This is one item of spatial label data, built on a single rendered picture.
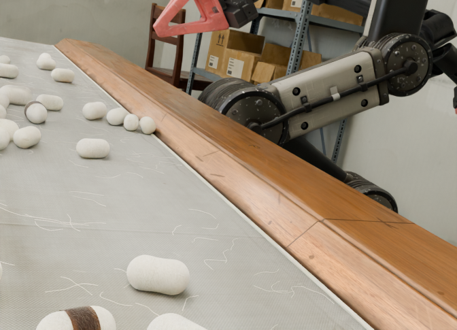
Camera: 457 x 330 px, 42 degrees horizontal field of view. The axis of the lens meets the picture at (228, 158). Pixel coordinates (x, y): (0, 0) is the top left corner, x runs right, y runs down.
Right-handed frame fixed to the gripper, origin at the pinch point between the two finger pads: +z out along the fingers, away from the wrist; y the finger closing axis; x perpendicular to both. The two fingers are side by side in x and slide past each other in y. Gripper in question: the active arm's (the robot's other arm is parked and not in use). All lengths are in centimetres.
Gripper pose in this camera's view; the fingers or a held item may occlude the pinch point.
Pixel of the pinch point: (162, 28)
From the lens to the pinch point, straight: 68.1
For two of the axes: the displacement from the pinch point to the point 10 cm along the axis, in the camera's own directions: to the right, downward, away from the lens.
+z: -8.2, 5.4, -1.9
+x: 4.2, 7.9, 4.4
